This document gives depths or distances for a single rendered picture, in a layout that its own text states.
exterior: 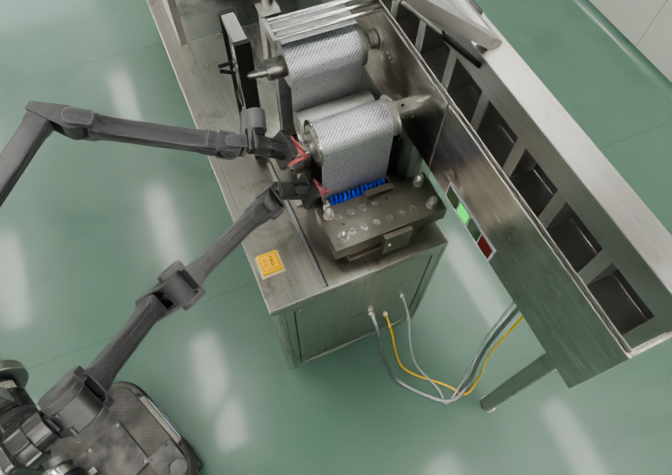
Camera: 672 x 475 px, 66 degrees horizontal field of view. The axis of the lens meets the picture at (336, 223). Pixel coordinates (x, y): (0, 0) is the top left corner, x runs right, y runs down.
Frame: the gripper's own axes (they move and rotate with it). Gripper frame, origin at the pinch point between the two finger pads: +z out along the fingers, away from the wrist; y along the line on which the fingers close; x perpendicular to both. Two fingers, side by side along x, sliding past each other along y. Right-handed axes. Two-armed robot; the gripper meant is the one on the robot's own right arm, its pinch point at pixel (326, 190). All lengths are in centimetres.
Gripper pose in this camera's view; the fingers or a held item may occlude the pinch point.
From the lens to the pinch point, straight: 169.4
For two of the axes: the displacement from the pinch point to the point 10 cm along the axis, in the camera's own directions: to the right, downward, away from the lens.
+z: 7.7, -0.4, 6.3
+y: 4.0, 8.0, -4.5
